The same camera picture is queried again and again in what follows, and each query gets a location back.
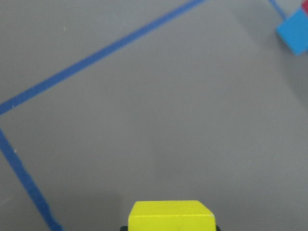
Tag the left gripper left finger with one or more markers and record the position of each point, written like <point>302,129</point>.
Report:
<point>124,228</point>

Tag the red wooden block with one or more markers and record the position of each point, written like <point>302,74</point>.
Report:
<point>304,6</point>

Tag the blue wooden block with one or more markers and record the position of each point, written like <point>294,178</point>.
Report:
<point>294,32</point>

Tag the yellow wooden block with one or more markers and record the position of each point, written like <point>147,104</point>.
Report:
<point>178,215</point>

